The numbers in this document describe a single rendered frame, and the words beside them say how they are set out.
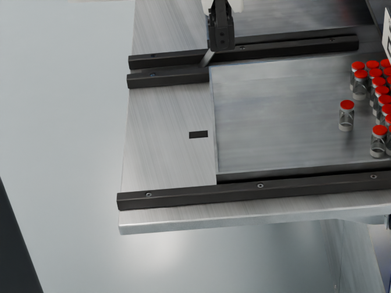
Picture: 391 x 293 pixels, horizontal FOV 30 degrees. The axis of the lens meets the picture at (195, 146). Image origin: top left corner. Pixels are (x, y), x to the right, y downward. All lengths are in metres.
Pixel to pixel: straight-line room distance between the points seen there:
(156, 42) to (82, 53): 1.66
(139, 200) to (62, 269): 1.16
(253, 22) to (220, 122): 0.29
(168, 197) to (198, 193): 0.04
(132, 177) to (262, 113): 0.24
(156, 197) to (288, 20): 0.51
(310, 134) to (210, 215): 0.22
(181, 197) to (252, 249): 1.12
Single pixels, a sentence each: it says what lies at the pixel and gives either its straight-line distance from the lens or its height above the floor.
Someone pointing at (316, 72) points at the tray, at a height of 0.89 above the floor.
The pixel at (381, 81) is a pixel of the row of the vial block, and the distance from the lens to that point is 1.13.
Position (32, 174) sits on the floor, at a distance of 2.46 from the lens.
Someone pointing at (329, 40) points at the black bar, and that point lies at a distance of 1.27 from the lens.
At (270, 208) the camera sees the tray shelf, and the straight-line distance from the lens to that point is 0.99.
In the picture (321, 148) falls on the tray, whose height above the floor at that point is 0.88.
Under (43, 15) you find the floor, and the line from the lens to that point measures 3.30.
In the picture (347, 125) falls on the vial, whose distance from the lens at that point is 1.10.
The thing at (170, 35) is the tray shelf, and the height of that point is 0.88.
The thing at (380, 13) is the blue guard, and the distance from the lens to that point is 1.12.
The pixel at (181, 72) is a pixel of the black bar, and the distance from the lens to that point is 1.21.
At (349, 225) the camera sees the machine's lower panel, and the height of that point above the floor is 0.46.
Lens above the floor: 1.60
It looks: 41 degrees down
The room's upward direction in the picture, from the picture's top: 7 degrees counter-clockwise
